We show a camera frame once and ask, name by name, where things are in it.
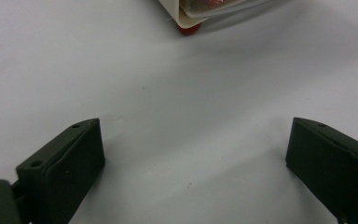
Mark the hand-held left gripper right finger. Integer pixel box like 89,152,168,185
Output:
284,117,358,224

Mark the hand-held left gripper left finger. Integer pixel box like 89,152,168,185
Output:
15,118,106,224

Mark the white box with red foot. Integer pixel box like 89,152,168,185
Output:
158,0,281,35

